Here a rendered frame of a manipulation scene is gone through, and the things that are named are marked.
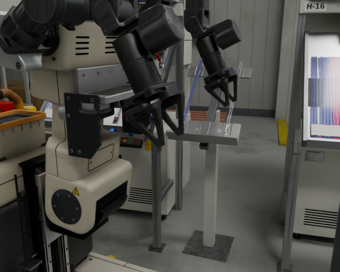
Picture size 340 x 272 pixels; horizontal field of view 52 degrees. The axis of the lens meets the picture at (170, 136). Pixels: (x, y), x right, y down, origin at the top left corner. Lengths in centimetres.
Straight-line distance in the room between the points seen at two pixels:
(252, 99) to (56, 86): 487
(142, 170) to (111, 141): 123
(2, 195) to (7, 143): 16
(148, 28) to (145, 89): 10
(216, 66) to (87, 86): 37
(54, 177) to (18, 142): 25
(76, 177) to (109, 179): 10
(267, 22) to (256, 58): 53
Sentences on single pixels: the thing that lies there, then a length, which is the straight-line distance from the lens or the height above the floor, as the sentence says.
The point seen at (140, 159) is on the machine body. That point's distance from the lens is 224.
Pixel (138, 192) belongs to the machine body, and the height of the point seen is 20.
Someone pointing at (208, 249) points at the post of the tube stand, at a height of 1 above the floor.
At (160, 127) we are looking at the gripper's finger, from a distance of 59.
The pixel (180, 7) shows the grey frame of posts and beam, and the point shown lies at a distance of 222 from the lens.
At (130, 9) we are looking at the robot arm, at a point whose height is 122.
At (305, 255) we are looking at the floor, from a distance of 220.
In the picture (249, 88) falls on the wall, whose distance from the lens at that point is 564.
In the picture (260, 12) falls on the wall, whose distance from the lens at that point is 561.
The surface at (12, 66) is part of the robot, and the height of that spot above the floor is 111.
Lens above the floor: 117
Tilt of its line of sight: 15 degrees down
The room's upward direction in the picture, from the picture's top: straight up
